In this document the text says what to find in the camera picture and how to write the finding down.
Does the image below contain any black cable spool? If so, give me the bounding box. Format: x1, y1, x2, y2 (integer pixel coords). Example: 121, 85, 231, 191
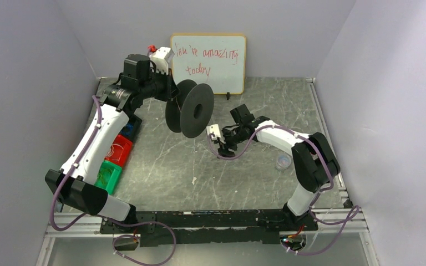
165, 79, 214, 139

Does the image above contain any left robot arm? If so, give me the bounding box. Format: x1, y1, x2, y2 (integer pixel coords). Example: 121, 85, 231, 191
45, 47, 176, 223

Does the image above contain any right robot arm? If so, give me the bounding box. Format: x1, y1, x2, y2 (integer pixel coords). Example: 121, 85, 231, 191
206, 105, 341, 219

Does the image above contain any black bin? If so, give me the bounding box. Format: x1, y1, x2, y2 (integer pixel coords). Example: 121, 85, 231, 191
119, 115, 143, 142

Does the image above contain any clear round container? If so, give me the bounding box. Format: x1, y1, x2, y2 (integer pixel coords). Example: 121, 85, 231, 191
275, 154, 292, 171

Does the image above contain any yellow-framed whiteboard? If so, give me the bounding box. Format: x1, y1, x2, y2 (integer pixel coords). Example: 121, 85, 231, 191
170, 33, 247, 95

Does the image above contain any red bin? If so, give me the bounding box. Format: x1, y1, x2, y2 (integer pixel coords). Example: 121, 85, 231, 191
105, 134, 133, 168

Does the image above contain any green bin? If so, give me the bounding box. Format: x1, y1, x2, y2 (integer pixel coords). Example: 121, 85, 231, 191
94, 160, 122, 195

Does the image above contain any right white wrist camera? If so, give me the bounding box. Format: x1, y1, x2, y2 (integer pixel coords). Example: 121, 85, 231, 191
206, 124, 224, 143

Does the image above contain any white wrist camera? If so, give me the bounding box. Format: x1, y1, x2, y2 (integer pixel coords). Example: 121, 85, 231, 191
148, 45, 174, 75
206, 124, 224, 143

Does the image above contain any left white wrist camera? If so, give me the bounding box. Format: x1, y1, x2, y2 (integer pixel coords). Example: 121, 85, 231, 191
148, 45, 174, 75

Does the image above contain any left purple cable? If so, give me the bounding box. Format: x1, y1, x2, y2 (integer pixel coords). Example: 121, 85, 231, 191
48, 95, 178, 266

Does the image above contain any purple cable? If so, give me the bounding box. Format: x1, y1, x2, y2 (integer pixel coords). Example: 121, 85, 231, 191
207, 125, 362, 257
48, 95, 178, 266

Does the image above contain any white cable coil in bin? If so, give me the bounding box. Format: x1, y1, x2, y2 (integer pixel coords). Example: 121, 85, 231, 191
106, 144, 125, 160

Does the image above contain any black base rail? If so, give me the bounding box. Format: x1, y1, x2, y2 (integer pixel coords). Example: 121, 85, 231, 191
99, 209, 318, 247

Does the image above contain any green cable coil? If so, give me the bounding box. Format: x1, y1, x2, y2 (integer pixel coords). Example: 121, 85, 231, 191
96, 167, 115, 188

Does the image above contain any aluminium frame rail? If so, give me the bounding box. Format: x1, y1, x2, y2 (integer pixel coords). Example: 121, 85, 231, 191
34, 84, 379, 266

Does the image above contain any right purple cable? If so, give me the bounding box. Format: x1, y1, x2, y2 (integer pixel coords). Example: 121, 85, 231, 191
207, 125, 362, 257

